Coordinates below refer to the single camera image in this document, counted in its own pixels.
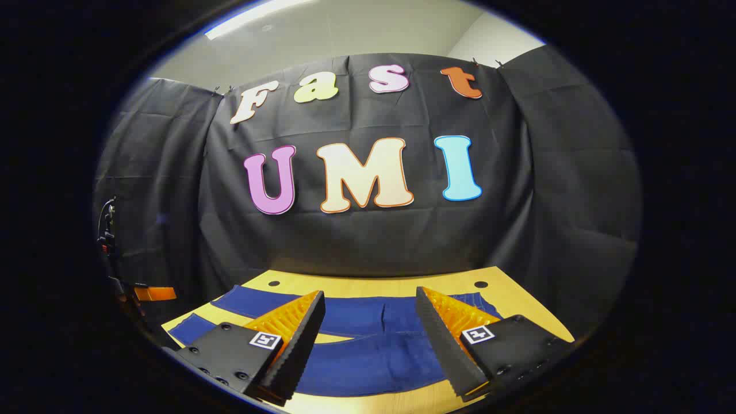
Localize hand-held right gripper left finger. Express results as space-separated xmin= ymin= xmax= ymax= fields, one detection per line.
xmin=172 ymin=290 xmax=326 ymax=407

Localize black backdrop cloth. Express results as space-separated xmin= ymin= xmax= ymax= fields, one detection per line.
xmin=92 ymin=45 xmax=643 ymax=346

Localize blue denim jeans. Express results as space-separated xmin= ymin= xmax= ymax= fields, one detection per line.
xmin=167 ymin=285 xmax=504 ymax=397

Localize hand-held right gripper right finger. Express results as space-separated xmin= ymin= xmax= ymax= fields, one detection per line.
xmin=415 ymin=286 xmax=577 ymax=403

